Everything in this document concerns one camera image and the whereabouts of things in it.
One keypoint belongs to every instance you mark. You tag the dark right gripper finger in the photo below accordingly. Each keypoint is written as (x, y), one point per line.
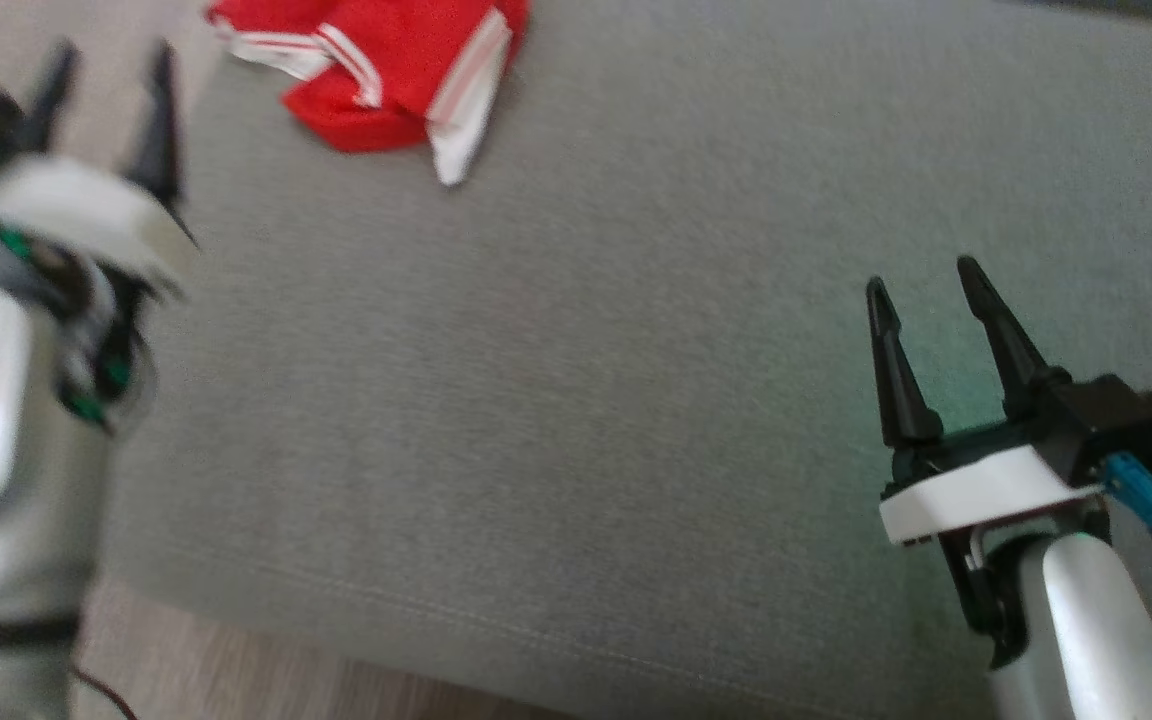
(901, 390)
(1011, 350)

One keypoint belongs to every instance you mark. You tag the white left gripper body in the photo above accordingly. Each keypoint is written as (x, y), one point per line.
(86, 210)

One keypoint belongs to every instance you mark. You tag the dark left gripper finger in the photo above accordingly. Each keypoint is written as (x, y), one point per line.
(51, 95)
(158, 130)

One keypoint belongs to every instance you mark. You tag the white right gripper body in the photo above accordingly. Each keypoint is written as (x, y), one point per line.
(976, 490)

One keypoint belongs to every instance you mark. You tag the red garment with white stripes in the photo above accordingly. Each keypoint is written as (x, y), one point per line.
(386, 70)

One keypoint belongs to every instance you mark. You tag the large grey sofa seat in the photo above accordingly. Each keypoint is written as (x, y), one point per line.
(586, 400)

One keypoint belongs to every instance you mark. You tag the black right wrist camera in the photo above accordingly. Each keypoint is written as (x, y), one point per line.
(1116, 420)

